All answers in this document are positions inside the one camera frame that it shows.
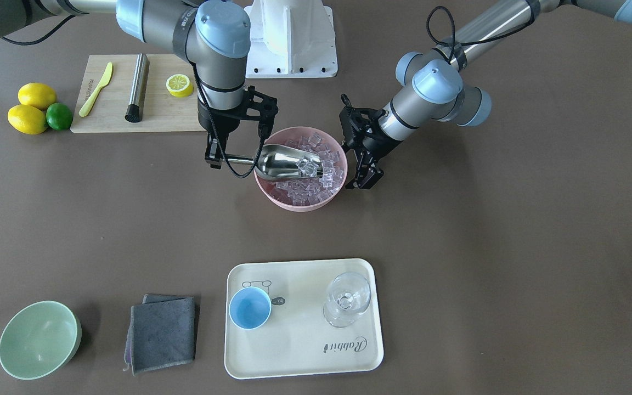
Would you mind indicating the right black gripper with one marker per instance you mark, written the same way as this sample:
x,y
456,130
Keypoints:
x,y
211,122

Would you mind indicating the stainless steel ice scoop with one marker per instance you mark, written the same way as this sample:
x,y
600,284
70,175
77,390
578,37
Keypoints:
x,y
276,162

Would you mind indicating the pink bowl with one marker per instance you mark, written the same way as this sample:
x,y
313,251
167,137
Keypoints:
x,y
301,168

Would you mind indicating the green lime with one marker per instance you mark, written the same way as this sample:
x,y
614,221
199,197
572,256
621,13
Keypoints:
x,y
59,116

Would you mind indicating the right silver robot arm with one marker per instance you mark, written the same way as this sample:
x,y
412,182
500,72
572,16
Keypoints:
x,y
212,36

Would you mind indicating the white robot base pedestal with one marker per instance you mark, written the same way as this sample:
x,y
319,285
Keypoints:
x,y
291,39

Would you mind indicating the yellow lemon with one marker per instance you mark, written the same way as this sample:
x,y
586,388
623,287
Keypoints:
x,y
38,95
27,119

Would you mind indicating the light blue cup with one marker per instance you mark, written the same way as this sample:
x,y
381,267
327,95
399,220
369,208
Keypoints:
x,y
250,308

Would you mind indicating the beige serving tray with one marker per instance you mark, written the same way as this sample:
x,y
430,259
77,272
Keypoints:
x,y
296,339

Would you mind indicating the clear ice cubes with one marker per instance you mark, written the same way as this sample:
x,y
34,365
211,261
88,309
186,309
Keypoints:
x,y
323,182

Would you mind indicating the half lemon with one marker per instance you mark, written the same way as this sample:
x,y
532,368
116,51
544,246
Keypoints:
x,y
179,85

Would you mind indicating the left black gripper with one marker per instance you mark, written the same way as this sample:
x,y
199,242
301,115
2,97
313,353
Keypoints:
x,y
380,144

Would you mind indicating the steel muddler black tip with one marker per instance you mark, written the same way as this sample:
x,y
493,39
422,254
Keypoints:
x,y
134,110

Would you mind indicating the grey folded cloth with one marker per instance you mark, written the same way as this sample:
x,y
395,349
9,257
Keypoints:
x,y
161,333

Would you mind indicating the green bowl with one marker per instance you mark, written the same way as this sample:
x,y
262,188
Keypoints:
x,y
39,340

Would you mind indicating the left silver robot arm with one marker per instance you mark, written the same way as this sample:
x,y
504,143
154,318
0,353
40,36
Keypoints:
x,y
432,88

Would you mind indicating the yellow plastic knife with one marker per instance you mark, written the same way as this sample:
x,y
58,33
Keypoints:
x,y
103,82

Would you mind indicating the clear wine glass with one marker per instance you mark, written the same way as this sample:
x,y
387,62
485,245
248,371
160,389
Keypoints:
x,y
348,297

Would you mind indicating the bamboo cutting board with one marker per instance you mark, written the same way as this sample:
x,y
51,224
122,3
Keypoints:
x,y
161,112

